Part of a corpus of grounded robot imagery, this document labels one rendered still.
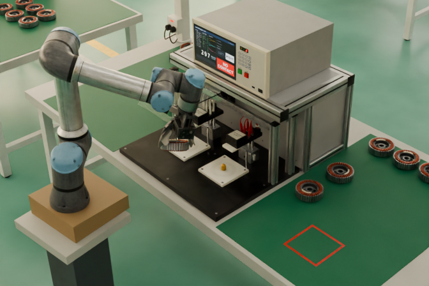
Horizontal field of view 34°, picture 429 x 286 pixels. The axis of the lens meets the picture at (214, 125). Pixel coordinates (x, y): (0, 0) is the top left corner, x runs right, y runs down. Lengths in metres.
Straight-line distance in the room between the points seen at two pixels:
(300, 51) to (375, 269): 0.88
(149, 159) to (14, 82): 2.52
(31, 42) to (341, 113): 1.96
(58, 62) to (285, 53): 0.88
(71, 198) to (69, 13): 2.04
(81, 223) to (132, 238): 1.17
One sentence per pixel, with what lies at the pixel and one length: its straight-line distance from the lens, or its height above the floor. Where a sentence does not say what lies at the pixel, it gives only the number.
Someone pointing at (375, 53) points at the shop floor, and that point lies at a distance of 5.65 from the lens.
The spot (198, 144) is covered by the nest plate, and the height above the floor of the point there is 0.78.
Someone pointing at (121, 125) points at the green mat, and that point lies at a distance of 3.33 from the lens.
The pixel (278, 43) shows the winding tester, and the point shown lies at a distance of 2.75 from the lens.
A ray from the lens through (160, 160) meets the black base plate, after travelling 3.03.
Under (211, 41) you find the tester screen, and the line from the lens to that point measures 2.90.
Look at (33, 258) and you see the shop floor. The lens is 3.81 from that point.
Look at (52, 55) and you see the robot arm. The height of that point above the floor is 1.45.
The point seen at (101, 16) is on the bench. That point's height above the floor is 0.75.
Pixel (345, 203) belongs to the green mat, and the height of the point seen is 0.75.
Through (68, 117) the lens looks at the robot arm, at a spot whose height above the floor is 1.14.
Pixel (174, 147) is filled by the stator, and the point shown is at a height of 1.00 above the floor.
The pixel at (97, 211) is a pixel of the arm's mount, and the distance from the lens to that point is 2.72.
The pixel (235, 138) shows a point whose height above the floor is 0.92.
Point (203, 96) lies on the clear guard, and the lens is 2.89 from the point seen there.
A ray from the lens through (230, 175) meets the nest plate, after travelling 2.91.
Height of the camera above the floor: 2.53
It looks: 33 degrees down
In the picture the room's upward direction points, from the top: 1 degrees counter-clockwise
